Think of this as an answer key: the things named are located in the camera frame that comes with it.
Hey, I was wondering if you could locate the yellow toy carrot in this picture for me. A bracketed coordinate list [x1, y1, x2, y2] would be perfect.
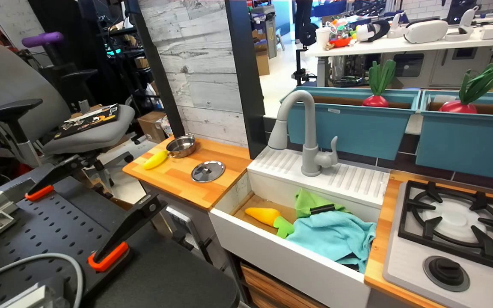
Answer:
[244, 207, 295, 239]

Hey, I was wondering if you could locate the black and white headset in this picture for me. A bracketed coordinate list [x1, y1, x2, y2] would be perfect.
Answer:
[356, 20, 391, 43]

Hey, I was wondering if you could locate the red toy radish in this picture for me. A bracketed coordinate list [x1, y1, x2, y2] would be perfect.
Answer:
[362, 59, 397, 108]
[438, 63, 493, 114]

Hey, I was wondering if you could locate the grey toy tap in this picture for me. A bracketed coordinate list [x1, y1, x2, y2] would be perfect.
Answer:
[267, 89, 339, 177]

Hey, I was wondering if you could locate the white box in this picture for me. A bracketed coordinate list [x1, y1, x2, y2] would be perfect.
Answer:
[0, 284, 59, 308]

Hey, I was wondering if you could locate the steel pot lid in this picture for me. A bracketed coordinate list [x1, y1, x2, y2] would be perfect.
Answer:
[191, 160, 226, 183]

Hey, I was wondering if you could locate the black booklet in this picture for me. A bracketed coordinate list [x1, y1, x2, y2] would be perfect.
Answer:
[53, 104, 120, 140]

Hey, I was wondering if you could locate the green cloth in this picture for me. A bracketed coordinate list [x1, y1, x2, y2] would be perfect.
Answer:
[294, 189, 351, 219]

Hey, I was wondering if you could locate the small steel pot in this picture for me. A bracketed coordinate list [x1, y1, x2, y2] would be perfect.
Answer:
[166, 134, 197, 159]

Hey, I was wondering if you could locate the purple foam roller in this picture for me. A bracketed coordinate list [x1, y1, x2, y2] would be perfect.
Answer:
[21, 32, 65, 48]

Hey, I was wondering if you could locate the black stove burner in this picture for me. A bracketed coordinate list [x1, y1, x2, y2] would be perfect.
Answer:
[398, 180, 493, 276]

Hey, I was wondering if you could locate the white table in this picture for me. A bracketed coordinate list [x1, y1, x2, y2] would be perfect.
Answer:
[305, 26, 493, 88]

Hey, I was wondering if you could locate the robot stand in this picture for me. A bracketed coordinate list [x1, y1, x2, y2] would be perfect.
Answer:
[0, 164, 241, 308]

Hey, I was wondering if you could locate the cardboard box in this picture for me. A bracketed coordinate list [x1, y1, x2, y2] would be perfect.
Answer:
[137, 111, 168, 144]

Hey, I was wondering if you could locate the light blue cloth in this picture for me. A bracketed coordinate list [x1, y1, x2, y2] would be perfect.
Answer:
[286, 210, 377, 274]

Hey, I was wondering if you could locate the white toy sink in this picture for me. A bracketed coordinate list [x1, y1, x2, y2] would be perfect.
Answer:
[209, 147, 391, 308]

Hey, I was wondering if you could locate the white paper cup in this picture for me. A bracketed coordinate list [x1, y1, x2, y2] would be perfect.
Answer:
[315, 27, 331, 50]

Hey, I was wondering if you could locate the black stove knob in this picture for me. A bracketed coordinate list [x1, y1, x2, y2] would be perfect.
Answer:
[422, 255, 471, 293]

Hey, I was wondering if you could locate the grey office chair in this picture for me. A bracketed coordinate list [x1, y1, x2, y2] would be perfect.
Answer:
[0, 43, 136, 168]

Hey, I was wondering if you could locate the teal planter box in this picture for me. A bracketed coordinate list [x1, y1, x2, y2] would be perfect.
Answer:
[416, 89, 493, 183]
[280, 87, 422, 161]

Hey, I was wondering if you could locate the grey cable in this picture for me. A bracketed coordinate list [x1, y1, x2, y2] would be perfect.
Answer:
[0, 253, 84, 308]

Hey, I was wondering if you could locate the yellow toy banana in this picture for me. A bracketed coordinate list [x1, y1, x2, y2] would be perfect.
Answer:
[143, 150, 169, 171]

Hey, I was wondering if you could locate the black clamp with orange tip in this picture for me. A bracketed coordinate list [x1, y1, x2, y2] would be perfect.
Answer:
[87, 195, 168, 273]
[24, 154, 96, 202]

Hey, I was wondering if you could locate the toy kitchen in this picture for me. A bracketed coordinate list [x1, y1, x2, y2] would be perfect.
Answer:
[122, 87, 493, 308]

